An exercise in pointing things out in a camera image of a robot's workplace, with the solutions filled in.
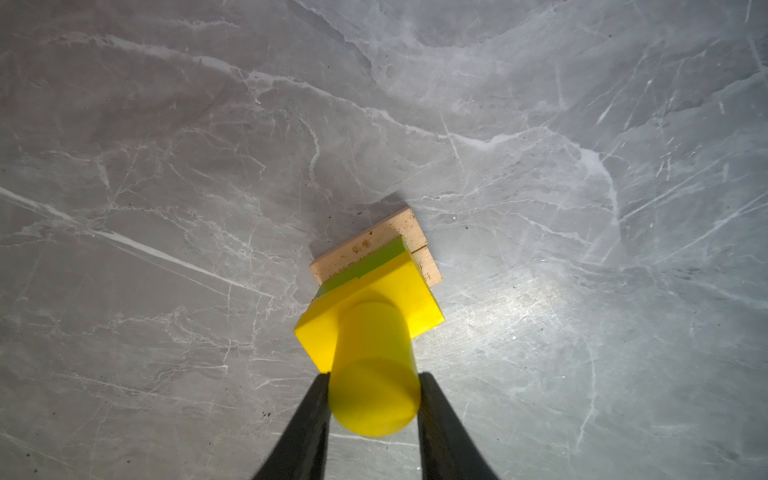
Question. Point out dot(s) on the yellow cylinder block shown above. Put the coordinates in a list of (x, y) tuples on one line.
[(374, 387)]

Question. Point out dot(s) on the yellow long block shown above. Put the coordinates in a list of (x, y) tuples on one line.
[(398, 283)]

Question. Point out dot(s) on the green rectangular block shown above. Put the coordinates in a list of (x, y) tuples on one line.
[(364, 266)]

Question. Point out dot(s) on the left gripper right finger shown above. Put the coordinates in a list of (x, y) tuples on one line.
[(446, 449)]

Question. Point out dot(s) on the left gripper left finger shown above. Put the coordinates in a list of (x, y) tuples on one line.
[(301, 451)]

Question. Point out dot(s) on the natural wood block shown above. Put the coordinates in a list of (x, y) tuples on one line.
[(427, 266), (403, 224)]

